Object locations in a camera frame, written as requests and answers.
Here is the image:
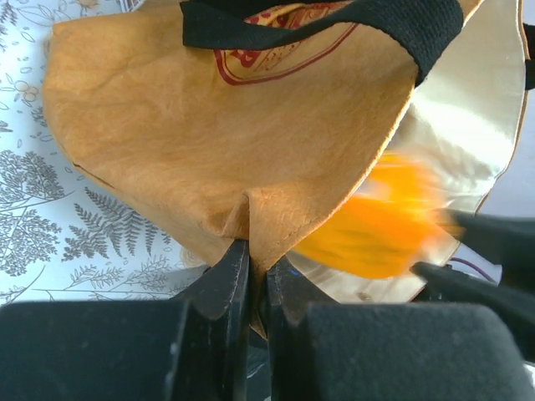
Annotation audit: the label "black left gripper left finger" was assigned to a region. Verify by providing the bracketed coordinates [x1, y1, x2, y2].
[1, 241, 250, 400]

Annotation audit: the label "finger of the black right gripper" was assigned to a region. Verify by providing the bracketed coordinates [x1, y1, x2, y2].
[448, 210, 534, 267]
[411, 262, 534, 351]

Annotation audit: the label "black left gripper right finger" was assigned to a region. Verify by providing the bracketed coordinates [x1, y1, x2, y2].
[265, 260, 534, 400]

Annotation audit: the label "orange snack packet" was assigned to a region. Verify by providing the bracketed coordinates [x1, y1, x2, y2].
[293, 152, 463, 279]

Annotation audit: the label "brown tote bag black straps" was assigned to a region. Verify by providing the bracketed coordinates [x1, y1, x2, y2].
[41, 0, 530, 339]

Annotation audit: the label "floral patterned table mat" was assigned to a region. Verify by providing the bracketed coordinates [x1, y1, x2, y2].
[1, 1, 206, 305]

